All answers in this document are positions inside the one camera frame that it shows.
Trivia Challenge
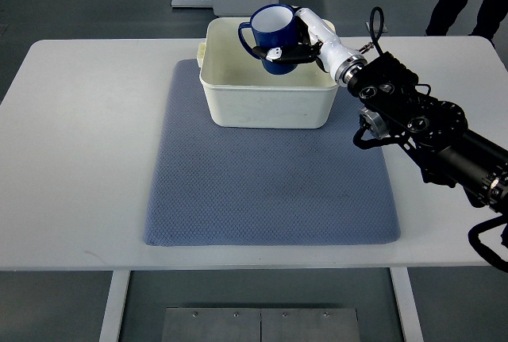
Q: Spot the white plastic box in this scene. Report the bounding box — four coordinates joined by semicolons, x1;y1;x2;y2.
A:
197;17;338;129

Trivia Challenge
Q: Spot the grey metal floor plate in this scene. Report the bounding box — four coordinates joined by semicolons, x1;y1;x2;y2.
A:
161;308;360;341

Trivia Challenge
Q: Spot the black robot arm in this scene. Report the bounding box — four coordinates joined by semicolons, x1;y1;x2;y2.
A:
344;51;507;271

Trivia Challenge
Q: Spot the blue mug white inside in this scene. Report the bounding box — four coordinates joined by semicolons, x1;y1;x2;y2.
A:
237;4;298;75

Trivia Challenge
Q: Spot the blue quilted mat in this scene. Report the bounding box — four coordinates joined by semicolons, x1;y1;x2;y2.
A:
144;60;400;247

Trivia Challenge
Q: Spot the white table frame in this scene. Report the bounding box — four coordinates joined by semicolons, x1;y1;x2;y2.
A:
98;268;425;342

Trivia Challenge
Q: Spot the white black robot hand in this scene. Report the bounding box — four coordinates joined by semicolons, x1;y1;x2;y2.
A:
252;8;367;86

